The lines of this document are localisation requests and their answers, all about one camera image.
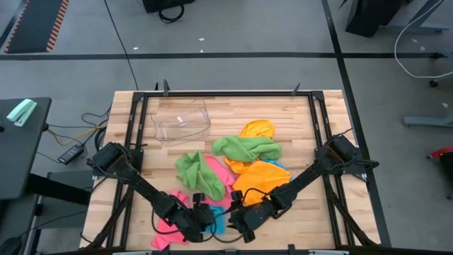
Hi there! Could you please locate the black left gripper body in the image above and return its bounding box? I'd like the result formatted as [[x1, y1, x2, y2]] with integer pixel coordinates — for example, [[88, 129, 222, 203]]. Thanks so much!
[[190, 207, 216, 233]]

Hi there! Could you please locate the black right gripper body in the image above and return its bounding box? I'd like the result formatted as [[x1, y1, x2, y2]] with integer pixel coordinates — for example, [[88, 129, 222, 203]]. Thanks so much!
[[229, 205, 272, 244]]

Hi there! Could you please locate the blue microfiber towel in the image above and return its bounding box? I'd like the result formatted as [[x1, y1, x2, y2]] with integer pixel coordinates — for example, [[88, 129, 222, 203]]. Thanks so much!
[[205, 205, 227, 235], [263, 158, 288, 169]]

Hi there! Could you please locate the orange microfiber towel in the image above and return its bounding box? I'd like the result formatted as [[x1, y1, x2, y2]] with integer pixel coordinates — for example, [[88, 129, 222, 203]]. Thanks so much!
[[239, 119, 276, 140], [224, 157, 292, 207]]

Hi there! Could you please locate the green microfiber towel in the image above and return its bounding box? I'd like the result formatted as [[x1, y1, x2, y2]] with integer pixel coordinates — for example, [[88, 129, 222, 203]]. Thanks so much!
[[212, 135, 283, 163], [176, 150, 227, 202]]

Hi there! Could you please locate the clear plastic bin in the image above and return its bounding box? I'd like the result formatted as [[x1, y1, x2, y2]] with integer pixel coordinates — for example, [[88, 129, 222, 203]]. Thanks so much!
[[151, 98, 212, 147]]

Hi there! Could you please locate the pink microfiber towel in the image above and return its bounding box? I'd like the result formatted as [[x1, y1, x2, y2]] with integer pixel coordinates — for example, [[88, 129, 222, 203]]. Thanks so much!
[[151, 189, 192, 251], [204, 155, 237, 210]]

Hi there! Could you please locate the black power adapter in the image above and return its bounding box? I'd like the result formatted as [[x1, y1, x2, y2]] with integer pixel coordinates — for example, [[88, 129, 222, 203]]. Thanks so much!
[[57, 144, 85, 166]]

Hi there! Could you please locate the black side table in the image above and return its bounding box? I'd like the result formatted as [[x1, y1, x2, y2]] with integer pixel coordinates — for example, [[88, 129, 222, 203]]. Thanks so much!
[[0, 97, 52, 201]]

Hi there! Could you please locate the red and black stool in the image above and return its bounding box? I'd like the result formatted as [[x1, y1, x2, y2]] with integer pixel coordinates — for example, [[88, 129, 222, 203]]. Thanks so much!
[[426, 145, 453, 199]]

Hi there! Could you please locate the grey desk foot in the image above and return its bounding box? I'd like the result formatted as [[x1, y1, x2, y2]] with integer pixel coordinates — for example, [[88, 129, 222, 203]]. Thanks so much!
[[403, 115, 453, 128]]

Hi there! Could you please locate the mint green stapler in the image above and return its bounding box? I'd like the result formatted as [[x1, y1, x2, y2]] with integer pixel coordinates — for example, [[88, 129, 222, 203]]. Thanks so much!
[[6, 98, 38, 128]]

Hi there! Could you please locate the black equipment box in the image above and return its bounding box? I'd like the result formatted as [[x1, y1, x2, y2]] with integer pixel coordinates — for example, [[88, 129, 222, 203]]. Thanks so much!
[[142, 0, 195, 13]]

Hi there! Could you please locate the black cabinet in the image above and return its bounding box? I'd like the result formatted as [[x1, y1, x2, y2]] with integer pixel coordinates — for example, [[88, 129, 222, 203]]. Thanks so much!
[[345, 0, 403, 38]]

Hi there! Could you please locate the black mat with orange edge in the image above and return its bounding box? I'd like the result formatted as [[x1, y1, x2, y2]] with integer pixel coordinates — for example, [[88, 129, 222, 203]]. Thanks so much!
[[3, 0, 71, 54]]

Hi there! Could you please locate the grey desk leg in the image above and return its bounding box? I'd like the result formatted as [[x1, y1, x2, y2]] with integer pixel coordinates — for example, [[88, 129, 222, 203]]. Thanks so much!
[[385, 0, 450, 33]]

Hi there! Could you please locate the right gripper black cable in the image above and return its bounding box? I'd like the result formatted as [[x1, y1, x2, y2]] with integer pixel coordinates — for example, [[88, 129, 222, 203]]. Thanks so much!
[[241, 186, 270, 206]]

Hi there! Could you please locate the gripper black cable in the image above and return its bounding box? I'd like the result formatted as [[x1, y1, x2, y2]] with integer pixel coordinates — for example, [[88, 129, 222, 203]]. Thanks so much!
[[241, 186, 270, 206], [151, 207, 188, 237]]

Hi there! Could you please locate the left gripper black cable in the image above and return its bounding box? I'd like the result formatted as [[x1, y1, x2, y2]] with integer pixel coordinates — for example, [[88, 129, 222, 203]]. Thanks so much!
[[151, 207, 188, 237]]

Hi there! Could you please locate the yellow cable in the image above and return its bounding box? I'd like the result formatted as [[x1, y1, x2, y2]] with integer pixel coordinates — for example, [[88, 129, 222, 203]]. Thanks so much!
[[47, 124, 107, 147]]

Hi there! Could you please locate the long black floor cable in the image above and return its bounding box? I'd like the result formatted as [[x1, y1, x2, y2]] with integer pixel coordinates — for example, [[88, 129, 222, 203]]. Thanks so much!
[[103, 0, 139, 91]]

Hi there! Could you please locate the black cable loop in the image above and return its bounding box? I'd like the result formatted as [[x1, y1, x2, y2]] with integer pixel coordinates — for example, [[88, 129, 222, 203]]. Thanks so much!
[[158, 3, 185, 24]]

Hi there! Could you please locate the white floor cable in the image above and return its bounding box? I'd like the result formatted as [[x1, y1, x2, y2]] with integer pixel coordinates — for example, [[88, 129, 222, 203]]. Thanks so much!
[[394, 0, 453, 79]]

